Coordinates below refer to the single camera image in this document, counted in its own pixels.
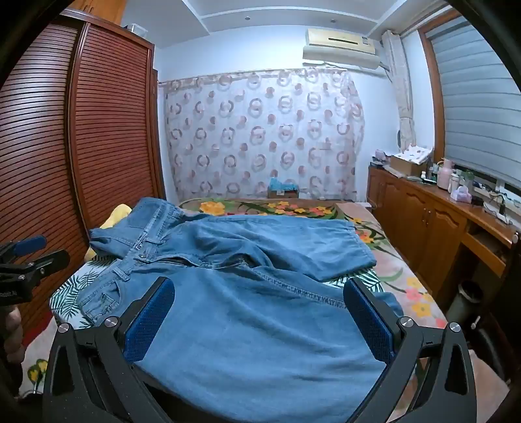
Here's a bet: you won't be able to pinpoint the cardboard box with blue cloth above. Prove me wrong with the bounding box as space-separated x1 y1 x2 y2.
268 178 300 199

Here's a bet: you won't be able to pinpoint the beige tied curtain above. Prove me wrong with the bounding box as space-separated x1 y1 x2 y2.
382 30 416 149

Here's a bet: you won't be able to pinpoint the white power strip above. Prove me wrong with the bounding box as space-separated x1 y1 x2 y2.
484 201 509 224

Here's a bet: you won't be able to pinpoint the blue denim pants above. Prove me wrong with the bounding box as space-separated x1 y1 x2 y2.
79 197 403 423

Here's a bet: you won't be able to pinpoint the wooden louvered wardrobe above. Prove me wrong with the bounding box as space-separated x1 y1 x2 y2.
0 0 165 346

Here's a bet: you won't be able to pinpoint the white air conditioner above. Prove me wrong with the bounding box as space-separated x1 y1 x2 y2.
302 28 389 76

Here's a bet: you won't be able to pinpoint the person's left hand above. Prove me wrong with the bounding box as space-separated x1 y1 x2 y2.
0 305 26 362

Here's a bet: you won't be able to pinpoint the grey trash bin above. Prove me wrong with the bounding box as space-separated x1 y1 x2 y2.
445 280 495 338

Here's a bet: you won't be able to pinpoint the wooden sideboard cabinet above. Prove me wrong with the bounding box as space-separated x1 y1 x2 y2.
367 163 521 302

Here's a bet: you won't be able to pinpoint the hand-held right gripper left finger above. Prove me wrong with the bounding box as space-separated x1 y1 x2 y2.
43 277 176 423

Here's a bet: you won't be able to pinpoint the yellow plush toy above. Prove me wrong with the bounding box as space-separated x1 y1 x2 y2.
85 204 131 261

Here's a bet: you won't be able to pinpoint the grey window blind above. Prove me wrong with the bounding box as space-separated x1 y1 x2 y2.
429 20 521 192

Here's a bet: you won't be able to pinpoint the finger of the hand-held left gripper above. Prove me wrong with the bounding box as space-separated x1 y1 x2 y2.
0 235 47 261
0 249 71 285

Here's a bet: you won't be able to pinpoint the open cardboard box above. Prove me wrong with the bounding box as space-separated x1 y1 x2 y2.
390 145 433 176

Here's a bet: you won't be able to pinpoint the pink bottle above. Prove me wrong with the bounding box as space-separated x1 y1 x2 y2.
437 158 453 190

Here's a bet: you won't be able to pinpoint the circle pattern curtain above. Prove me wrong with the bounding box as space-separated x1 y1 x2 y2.
159 67 365 202

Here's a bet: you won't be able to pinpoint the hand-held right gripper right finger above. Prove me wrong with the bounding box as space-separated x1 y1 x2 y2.
343 278 479 423

